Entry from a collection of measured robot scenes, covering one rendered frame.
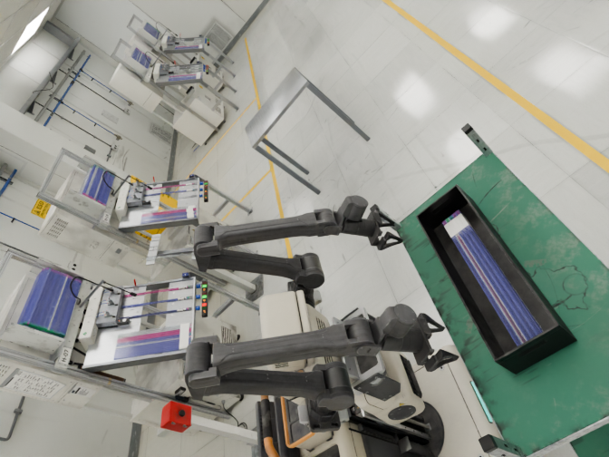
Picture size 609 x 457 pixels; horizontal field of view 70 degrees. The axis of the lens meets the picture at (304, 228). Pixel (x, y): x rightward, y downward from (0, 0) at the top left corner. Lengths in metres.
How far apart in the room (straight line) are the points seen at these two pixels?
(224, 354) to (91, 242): 3.48
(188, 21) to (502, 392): 9.60
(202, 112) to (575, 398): 6.85
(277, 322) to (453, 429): 1.09
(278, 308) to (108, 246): 3.24
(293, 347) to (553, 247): 0.78
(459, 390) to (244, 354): 1.31
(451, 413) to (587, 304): 1.02
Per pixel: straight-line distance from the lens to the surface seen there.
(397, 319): 1.02
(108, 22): 10.45
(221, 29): 10.23
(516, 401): 1.29
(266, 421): 1.81
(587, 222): 2.54
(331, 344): 1.02
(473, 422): 2.09
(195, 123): 7.56
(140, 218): 4.33
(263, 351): 1.03
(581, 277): 1.33
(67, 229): 4.38
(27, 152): 6.33
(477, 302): 1.40
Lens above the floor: 2.11
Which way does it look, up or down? 32 degrees down
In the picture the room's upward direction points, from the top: 57 degrees counter-clockwise
